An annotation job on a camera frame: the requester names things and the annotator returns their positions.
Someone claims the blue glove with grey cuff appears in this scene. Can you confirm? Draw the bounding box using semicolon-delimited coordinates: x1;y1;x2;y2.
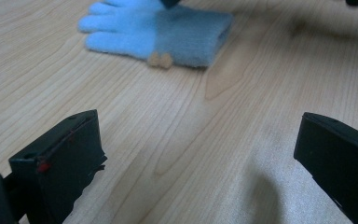
77;0;234;70

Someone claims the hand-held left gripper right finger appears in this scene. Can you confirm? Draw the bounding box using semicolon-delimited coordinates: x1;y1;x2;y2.
293;111;358;224

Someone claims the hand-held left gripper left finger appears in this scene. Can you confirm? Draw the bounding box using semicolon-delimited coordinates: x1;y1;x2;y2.
8;109;108;224

